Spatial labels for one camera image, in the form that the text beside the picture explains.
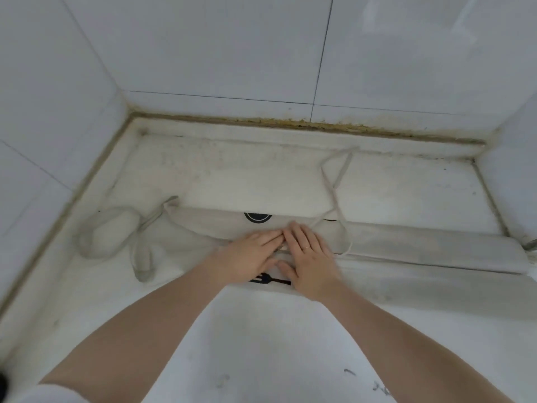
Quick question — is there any person's left hand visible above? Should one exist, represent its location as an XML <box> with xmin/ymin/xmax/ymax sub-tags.
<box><xmin>210</xmin><ymin>230</ymin><xmax>285</xmax><ymax>287</ymax></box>

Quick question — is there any person's right hand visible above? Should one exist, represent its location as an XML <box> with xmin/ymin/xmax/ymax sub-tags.
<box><xmin>277</xmin><ymin>221</ymin><xmax>342</xmax><ymax>302</ymax></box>

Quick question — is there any beige apron with black print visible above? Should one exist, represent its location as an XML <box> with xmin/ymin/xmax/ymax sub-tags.
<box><xmin>74</xmin><ymin>147</ymin><xmax>537</xmax><ymax>321</ymax></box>

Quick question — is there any person's right forearm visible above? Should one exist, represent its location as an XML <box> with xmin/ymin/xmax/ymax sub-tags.
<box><xmin>308</xmin><ymin>274</ymin><xmax>516</xmax><ymax>403</ymax></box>

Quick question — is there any person's left forearm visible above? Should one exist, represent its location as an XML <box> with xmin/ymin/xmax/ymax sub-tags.
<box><xmin>39</xmin><ymin>252</ymin><xmax>236</xmax><ymax>403</ymax></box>

